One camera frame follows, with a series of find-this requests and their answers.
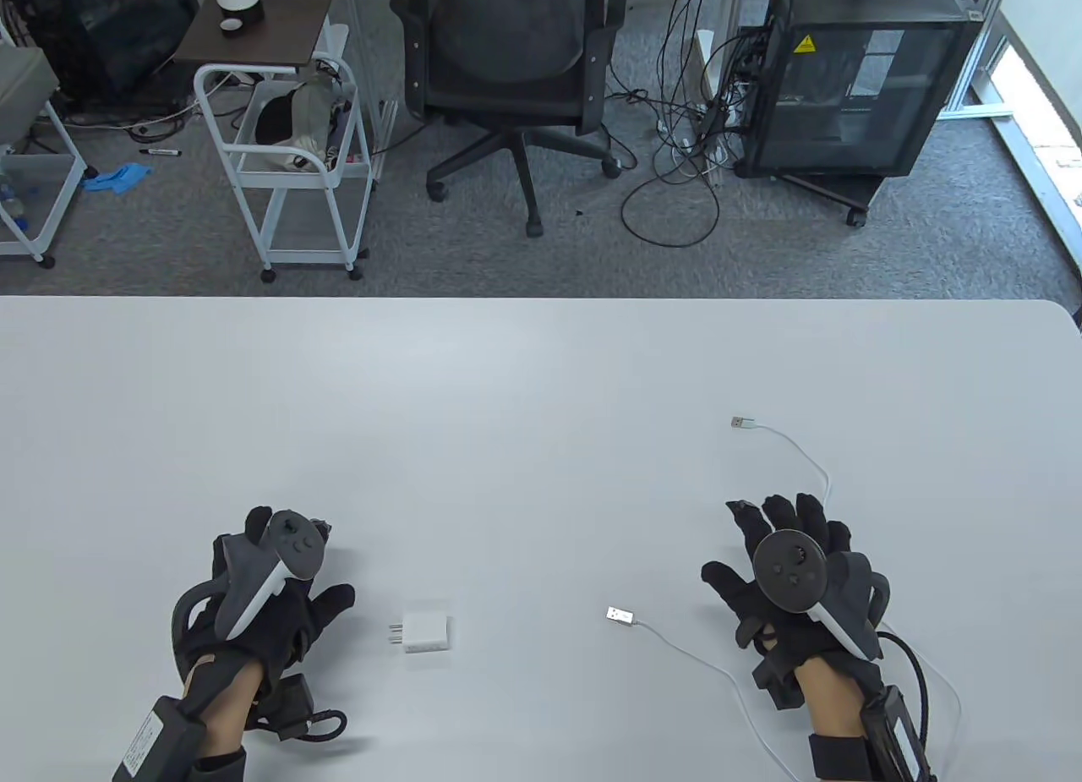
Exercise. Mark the person's left thumb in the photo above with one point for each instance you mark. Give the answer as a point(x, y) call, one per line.
point(334, 606)

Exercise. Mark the person's left hand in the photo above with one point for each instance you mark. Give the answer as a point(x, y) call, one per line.
point(199, 630)

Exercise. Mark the person's right thumb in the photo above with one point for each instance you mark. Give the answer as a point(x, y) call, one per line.
point(720, 579)

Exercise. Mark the person's right middle finger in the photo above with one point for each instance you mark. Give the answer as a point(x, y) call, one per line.
point(779, 511)

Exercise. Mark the white rolling cart with bottles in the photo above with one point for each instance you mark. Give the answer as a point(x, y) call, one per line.
point(34, 182)

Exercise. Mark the black right wrist camera module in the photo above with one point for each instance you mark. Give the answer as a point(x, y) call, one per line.
point(900, 740)

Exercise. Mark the large black case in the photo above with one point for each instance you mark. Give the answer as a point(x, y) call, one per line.
point(118, 30)

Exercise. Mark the person's right hand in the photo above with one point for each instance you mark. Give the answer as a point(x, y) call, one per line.
point(744, 600)

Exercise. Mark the grey white left hand controller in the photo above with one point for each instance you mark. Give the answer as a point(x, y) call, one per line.
point(283, 554)

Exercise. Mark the person's left forearm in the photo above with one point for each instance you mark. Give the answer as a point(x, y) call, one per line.
point(224, 714)

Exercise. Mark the black glass-door equipment cabinet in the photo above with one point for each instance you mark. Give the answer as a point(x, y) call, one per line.
point(854, 80)

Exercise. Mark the blue glove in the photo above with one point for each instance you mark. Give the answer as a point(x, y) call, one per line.
point(118, 177)

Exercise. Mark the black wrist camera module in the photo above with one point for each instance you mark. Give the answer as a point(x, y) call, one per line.
point(900, 740)
point(156, 744)

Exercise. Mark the person's right forearm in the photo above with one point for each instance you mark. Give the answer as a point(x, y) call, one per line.
point(833, 706)

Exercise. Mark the black left wrist camera module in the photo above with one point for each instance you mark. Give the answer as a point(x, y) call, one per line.
point(156, 744)

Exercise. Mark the grey white right hand controller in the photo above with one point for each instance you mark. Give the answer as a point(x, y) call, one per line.
point(790, 571)

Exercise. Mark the person's right little finger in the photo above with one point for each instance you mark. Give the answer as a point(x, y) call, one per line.
point(838, 537)

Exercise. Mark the black marker pen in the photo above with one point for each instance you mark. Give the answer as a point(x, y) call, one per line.
point(161, 151)

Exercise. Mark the grey white hand controller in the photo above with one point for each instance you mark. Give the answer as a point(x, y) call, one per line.
point(283, 554)
point(790, 571)

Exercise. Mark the white wall charger adapter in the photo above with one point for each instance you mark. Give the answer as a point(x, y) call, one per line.
point(425, 634)

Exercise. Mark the black mesh office chair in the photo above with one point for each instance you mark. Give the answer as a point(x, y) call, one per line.
point(507, 46)

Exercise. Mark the dark brown side table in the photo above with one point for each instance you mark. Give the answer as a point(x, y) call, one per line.
point(254, 34)

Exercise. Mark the silver aluminium frame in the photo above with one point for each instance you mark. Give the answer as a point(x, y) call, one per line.
point(972, 46)

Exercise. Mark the black bag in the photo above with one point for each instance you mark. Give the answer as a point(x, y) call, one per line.
point(283, 118)

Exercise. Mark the small black glove box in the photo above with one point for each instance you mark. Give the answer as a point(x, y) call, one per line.
point(292, 708)
point(778, 676)

